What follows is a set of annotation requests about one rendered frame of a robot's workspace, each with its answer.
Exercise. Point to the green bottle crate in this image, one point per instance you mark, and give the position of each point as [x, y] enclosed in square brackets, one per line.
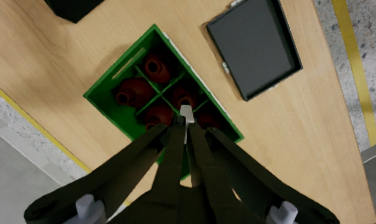
[130, 123]

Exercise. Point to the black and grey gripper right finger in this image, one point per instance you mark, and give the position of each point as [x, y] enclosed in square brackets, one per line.
[265, 194]

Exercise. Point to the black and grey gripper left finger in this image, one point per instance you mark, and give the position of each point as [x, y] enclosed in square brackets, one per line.
[95, 197]

